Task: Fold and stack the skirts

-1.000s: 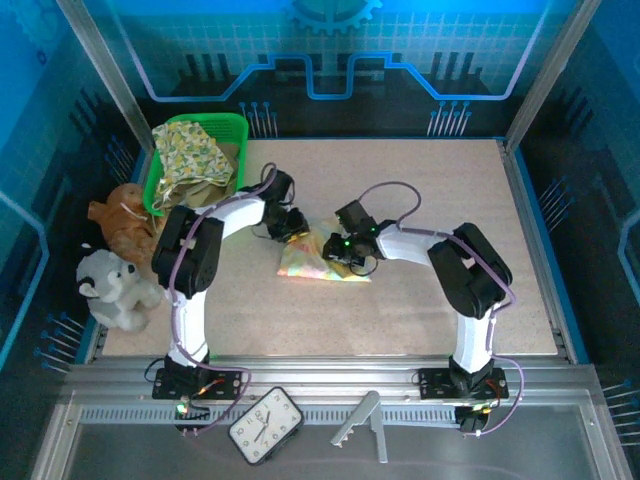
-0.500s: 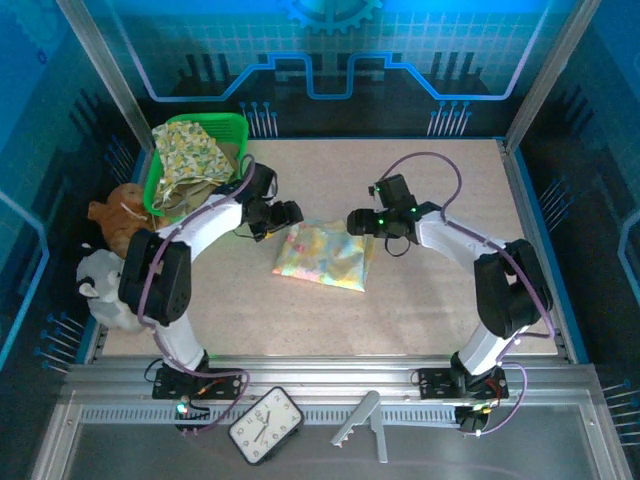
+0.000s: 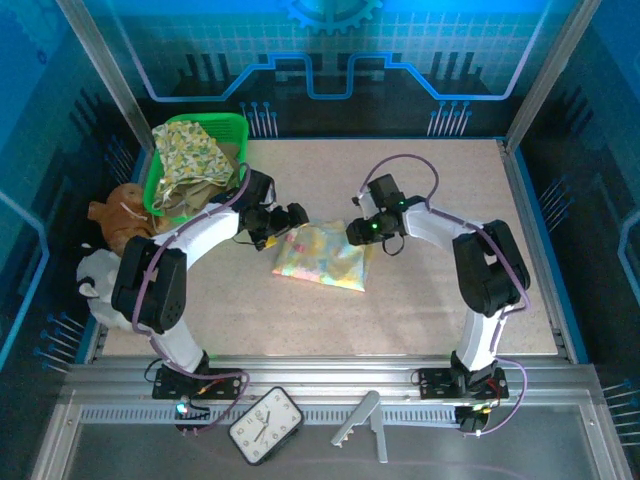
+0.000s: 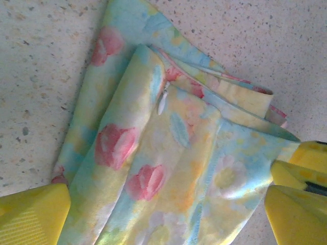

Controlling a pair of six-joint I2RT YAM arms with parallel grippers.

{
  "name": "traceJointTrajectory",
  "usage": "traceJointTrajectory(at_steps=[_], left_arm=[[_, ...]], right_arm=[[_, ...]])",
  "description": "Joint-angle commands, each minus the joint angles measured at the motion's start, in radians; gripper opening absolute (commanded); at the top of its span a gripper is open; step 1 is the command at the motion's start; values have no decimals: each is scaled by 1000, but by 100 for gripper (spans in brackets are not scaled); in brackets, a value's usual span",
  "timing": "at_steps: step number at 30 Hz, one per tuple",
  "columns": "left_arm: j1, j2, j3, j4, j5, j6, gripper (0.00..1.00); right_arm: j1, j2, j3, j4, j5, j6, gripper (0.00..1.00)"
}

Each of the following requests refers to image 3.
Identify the pastel multicoloured skirt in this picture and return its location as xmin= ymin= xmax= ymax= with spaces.
xmin=272 ymin=218 xmax=376 ymax=293

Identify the khaki olive skirt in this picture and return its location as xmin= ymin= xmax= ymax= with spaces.
xmin=159 ymin=139 xmax=241 ymax=220

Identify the lemon print skirt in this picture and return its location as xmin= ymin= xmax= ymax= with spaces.
xmin=151 ymin=121 xmax=235 ymax=211

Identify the green plastic basket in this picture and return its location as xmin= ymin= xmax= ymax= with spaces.
xmin=143 ymin=112 xmax=250 ymax=225

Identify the brown teddy bear plush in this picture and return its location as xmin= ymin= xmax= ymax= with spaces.
xmin=88 ymin=183 xmax=161 ymax=251

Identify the grey white husky plush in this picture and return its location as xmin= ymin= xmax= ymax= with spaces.
xmin=75 ymin=243 xmax=146 ymax=331

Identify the black white analogue clock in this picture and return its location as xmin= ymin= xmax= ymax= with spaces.
xmin=228 ymin=385 xmax=305 ymax=466

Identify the small black controller board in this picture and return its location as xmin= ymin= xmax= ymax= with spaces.
xmin=173 ymin=397 xmax=211 ymax=434

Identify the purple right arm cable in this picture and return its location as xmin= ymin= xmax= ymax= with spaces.
xmin=358 ymin=153 xmax=532 ymax=437

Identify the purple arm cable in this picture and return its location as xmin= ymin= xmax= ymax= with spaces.
xmin=130 ymin=162 xmax=251 ymax=437
xmin=358 ymin=153 xmax=532 ymax=437

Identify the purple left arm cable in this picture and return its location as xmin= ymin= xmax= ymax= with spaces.
xmin=130 ymin=162 xmax=251 ymax=437

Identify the aluminium frame cross rail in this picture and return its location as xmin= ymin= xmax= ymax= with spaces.
xmin=62 ymin=355 xmax=601 ymax=401

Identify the aluminium side rail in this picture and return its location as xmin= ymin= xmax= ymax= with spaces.
xmin=497 ymin=138 xmax=574 ymax=359
xmin=84 ymin=319 xmax=109 ymax=364

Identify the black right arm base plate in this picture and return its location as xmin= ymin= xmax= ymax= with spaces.
xmin=416 ymin=367 xmax=510 ymax=401

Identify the grey metal bracket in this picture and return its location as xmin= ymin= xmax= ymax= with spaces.
xmin=329 ymin=390 xmax=389 ymax=464

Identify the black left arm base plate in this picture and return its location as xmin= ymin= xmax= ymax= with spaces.
xmin=152 ymin=366 xmax=245 ymax=401

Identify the slotted grey cable duct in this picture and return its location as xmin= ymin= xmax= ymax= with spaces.
xmin=79 ymin=405 xmax=466 ymax=426

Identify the aluminium frame post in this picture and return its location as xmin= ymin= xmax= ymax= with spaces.
xmin=504 ymin=0 xmax=604 ymax=151
xmin=54 ymin=0 xmax=156 ymax=154

